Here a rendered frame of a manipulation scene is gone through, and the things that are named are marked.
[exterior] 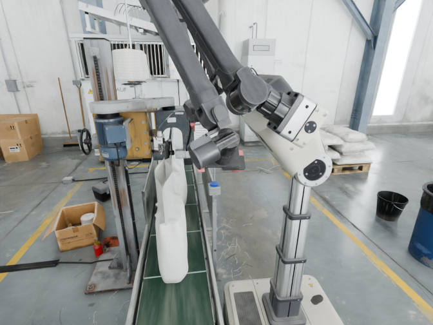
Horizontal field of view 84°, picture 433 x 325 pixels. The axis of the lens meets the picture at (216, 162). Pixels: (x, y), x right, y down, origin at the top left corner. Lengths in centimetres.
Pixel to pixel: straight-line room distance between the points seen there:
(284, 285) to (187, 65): 119
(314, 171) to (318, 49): 553
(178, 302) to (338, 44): 620
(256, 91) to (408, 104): 769
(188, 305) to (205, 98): 120
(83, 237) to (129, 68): 177
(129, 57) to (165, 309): 134
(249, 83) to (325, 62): 597
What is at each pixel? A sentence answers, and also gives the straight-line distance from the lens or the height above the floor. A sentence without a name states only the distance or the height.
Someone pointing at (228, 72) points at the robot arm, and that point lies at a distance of 65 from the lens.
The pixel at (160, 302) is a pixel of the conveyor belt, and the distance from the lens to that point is 158.
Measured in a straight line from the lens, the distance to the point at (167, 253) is 145.
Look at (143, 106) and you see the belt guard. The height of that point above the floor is 139.
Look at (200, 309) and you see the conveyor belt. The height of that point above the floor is 38.
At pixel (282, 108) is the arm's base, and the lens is 68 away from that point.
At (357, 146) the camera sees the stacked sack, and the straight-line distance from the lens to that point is 442.
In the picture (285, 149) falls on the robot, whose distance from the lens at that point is 88.
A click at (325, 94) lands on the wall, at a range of 666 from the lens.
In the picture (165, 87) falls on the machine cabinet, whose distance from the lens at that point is 432.
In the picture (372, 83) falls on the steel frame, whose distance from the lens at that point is 689.
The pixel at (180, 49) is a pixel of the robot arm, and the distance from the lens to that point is 64.
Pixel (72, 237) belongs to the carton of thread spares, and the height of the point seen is 13.
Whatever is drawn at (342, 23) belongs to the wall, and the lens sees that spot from 679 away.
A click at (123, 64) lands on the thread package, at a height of 161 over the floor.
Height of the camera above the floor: 158
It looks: 21 degrees down
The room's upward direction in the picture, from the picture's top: straight up
